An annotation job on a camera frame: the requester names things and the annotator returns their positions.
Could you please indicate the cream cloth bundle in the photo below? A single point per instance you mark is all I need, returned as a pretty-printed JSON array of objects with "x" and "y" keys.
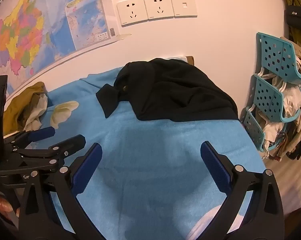
[
  {"x": 290, "y": 100},
  {"x": 271, "y": 130}
]

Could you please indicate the black hanging bag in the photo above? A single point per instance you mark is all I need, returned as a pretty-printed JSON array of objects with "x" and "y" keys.
[{"x": 296, "y": 15}]

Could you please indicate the white pillow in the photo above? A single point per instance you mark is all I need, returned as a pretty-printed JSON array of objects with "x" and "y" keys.
[{"x": 176, "y": 58}]

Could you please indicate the brown wooden post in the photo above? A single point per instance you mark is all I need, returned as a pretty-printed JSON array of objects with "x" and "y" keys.
[{"x": 190, "y": 60}]

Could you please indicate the cream garment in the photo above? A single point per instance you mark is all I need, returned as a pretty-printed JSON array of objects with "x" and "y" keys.
[{"x": 38, "y": 110}]

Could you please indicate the teal perforated plastic basket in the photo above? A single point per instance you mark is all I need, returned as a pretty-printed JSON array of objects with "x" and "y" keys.
[
  {"x": 275, "y": 52},
  {"x": 253, "y": 127},
  {"x": 268, "y": 97}
]

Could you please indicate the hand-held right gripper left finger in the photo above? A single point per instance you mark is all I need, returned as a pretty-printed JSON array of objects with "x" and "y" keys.
[{"x": 89, "y": 165}]

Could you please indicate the blue floral blanket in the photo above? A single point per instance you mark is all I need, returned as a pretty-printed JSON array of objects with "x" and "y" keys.
[{"x": 150, "y": 155}]

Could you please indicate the person's left hand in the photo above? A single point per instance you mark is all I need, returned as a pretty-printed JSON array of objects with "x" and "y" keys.
[{"x": 1, "y": 203}]

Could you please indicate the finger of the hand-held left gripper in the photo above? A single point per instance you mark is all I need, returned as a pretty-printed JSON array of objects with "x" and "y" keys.
[
  {"x": 41, "y": 132},
  {"x": 70, "y": 143}
]

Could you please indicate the white wall power socket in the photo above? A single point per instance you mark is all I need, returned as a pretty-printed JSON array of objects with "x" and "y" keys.
[
  {"x": 131, "y": 11},
  {"x": 158, "y": 7}
]

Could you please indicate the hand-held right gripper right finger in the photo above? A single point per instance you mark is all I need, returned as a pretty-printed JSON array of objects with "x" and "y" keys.
[{"x": 215, "y": 167}]

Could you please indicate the colourful wall map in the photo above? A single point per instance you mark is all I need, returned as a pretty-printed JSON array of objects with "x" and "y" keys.
[{"x": 28, "y": 30}]

